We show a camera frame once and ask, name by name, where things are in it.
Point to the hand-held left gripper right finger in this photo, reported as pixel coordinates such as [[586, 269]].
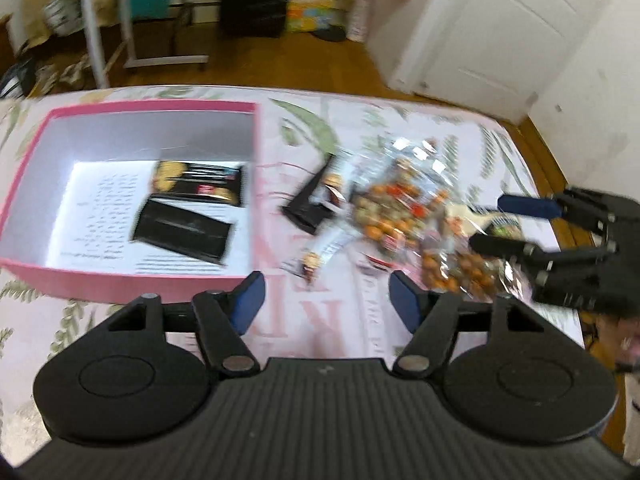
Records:
[[402, 296]]

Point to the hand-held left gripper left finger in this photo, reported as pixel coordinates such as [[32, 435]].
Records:
[[250, 296]]

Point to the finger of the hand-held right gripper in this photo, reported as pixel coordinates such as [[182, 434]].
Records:
[[525, 205], [500, 245]]

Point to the clear bag of mixed nuts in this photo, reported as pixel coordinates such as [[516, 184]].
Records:
[[460, 275], [400, 195]]

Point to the white snack bar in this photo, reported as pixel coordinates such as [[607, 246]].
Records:
[[334, 191], [325, 249]]

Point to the plain black snack packet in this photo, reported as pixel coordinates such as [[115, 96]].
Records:
[[180, 230]]

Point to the black cookie picture snack packet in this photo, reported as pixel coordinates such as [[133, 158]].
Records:
[[200, 182]]

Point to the pink cardboard box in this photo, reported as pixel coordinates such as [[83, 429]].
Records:
[[100, 280]]

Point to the white snack packet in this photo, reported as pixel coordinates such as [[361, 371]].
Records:
[[480, 217]]

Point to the floral bedsheet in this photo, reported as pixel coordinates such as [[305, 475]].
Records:
[[360, 125]]

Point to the white door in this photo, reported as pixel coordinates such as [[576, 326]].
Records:
[[500, 25]]

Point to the pink patterned roll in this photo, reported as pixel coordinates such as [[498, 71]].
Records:
[[359, 17]]

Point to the black round disc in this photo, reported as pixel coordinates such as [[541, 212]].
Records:
[[330, 34]]

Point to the black metal stand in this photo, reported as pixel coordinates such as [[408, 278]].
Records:
[[180, 20]]

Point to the black floor bag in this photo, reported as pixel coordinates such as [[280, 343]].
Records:
[[17, 77]]

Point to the white frame side table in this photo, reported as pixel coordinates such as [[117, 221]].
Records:
[[95, 35]]

